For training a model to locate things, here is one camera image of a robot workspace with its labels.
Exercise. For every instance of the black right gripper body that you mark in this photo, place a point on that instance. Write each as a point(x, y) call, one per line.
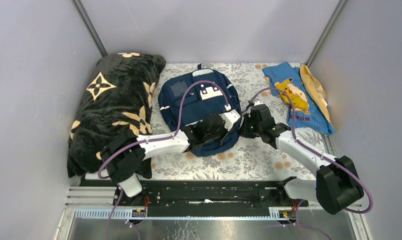
point(250, 129)

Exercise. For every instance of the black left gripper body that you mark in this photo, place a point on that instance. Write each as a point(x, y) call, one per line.
point(217, 122)

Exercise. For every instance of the navy blue backpack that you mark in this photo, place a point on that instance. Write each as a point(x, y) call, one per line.
point(202, 100)

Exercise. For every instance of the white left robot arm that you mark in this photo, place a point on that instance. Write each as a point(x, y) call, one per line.
point(123, 156)

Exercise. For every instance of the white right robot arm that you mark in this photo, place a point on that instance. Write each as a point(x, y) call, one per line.
point(335, 186)

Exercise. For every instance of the yellow snack bag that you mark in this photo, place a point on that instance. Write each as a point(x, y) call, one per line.
point(315, 90)

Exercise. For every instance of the floral table mat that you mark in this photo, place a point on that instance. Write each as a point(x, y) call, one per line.
point(249, 159)

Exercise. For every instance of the blue pikachu cloth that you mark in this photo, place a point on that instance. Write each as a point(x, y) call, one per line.
point(287, 81)

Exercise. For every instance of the black floral blanket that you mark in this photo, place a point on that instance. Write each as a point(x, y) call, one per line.
point(118, 97)

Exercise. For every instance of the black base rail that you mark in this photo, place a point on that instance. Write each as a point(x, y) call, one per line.
point(208, 198)

